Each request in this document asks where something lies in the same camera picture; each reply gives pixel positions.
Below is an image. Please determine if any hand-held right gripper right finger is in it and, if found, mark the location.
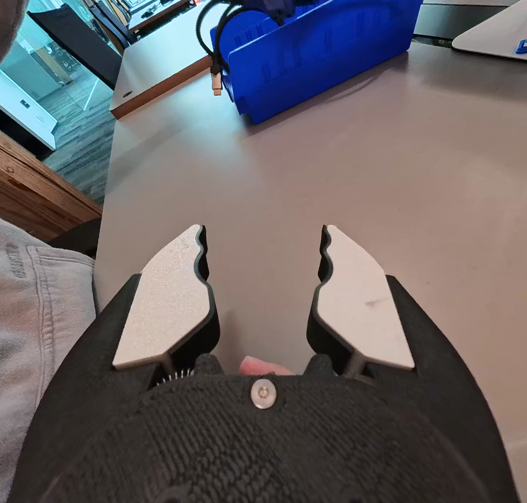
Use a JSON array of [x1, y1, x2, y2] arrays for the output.
[[307, 224, 416, 379]]

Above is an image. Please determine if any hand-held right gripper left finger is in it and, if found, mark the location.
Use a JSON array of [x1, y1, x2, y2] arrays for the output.
[[112, 224, 221, 375]]

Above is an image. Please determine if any blue plastic bin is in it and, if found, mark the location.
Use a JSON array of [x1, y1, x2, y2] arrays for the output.
[[210, 0, 429, 125]]

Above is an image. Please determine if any person's right hand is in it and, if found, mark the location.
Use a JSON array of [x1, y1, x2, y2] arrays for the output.
[[240, 356, 295, 376]]

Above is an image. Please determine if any person's light sweatshirt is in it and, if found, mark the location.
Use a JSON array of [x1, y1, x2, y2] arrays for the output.
[[0, 219, 99, 503]]

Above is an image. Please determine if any white low cabinet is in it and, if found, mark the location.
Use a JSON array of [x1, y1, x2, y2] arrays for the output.
[[0, 71, 58, 151]]

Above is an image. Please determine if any white desk with wooden edge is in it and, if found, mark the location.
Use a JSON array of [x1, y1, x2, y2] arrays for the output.
[[109, 0, 231, 120]]

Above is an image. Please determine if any black office chair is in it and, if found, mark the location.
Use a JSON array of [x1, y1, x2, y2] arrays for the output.
[[88, 1, 138, 46], [28, 4, 122, 90]]

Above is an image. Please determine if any white stand base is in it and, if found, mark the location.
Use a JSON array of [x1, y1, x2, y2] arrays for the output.
[[452, 0, 527, 62]]

